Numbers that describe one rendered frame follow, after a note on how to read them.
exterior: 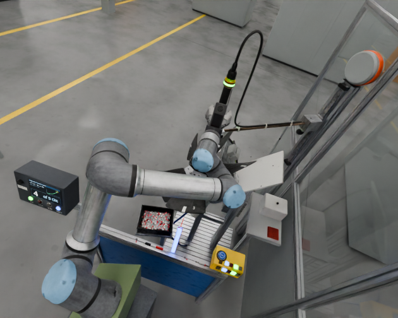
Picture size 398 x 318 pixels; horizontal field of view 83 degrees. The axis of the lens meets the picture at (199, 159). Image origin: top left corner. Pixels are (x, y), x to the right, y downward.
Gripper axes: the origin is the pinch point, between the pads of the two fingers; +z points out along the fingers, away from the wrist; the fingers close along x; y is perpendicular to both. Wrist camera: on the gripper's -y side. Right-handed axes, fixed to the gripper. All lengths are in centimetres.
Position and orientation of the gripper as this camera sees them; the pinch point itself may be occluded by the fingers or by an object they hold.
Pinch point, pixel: (221, 107)
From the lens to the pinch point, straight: 104.5
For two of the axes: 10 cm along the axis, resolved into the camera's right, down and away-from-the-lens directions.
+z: 2.6, -6.8, 6.9
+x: 9.5, 3.2, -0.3
